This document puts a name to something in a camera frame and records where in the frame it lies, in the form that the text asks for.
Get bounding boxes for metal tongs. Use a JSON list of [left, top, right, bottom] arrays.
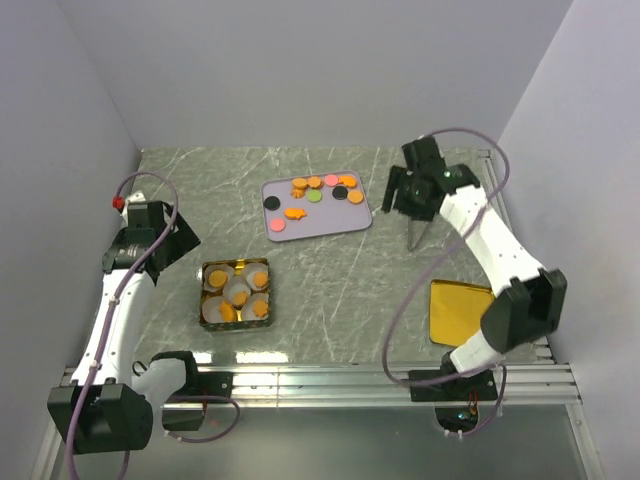
[[407, 218, 431, 252]]

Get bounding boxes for green gold cookie tin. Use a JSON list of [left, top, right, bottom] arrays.
[[199, 258, 274, 332]]

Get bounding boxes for orange flower cookie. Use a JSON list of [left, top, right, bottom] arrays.
[[252, 300, 269, 319]]

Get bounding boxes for gold tin lid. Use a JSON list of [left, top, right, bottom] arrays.
[[429, 280, 494, 347]]

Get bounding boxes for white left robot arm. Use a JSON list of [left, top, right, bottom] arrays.
[[47, 198, 201, 455]]

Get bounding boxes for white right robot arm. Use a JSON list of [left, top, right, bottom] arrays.
[[381, 136, 568, 399]]

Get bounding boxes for white paper cup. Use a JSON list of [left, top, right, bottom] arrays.
[[201, 296, 229, 324], [201, 263, 235, 292], [241, 262, 270, 292], [240, 293, 269, 322], [223, 276, 252, 308]]

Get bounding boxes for black sandwich cookie right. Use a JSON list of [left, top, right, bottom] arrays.
[[332, 185, 349, 200]]

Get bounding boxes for black sandwich cookie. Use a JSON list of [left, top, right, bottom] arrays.
[[263, 196, 281, 211], [332, 185, 349, 200]]

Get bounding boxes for pink round cookie right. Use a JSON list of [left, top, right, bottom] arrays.
[[324, 174, 339, 187]]

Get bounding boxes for pink round cookie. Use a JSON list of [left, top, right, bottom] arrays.
[[269, 218, 286, 232], [324, 174, 339, 187]]

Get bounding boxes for orange leaf cookie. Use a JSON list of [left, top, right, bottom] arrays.
[[307, 176, 324, 189]]

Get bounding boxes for green round cookie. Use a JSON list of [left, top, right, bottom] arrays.
[[307, 189, 323, 203]]

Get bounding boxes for orange sandwich cookie top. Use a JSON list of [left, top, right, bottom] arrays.
[[291, 178, 308, 190]]

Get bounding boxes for pink round cookie left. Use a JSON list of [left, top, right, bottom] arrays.
[[269, 218, 286, 232]]

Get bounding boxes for black sandwich cookie left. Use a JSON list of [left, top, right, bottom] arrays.
[[263, 196, 281, 211]]

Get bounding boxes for purple tray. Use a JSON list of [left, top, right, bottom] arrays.
[[260, 170, 373, 242]]

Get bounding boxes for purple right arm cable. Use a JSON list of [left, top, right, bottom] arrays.
[[381, 126, 510, 439]]

